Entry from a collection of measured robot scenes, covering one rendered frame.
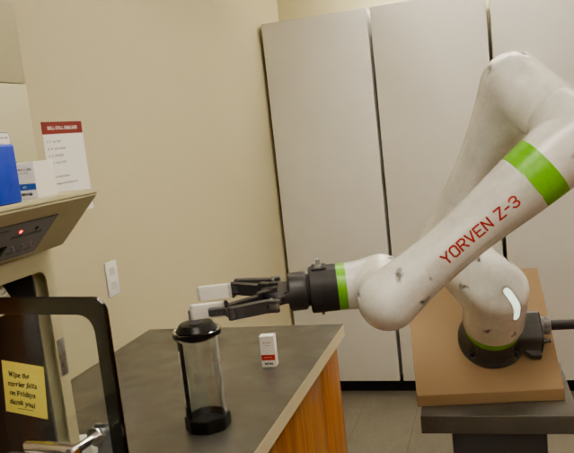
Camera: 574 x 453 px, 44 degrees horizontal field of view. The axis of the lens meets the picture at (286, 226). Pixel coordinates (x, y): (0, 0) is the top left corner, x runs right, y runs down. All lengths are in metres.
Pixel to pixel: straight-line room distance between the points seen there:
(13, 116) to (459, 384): 1.07
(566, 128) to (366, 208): 2.84
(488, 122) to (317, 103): 2.72
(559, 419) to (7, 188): 1.14
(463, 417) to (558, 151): 0.63
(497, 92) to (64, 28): 1.44
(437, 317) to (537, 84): 0.65
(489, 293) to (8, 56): 1.01
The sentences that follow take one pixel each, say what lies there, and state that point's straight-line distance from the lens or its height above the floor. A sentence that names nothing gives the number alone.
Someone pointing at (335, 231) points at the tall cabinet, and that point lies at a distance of 4.06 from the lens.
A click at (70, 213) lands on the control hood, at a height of 1.47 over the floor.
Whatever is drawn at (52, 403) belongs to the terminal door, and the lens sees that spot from 1.04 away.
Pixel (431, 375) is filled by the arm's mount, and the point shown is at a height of 1.00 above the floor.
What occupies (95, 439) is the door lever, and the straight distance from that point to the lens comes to 1.00.
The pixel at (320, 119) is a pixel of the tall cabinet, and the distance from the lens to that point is 4.02.
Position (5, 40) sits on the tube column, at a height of 1.78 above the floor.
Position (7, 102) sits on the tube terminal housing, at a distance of 1.34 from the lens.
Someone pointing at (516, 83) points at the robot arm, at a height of 1.61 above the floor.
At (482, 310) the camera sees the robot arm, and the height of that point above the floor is 1.18.
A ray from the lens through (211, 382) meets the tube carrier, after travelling 1.58.
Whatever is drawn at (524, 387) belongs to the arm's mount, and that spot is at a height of 0.97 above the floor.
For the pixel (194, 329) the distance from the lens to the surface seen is 1.54.
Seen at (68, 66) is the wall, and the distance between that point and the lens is 2.32.
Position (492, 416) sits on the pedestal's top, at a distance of 1.59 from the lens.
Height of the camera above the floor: 1.57
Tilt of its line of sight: 8 degrees down
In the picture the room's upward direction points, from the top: 6 degrees counter-clockwise
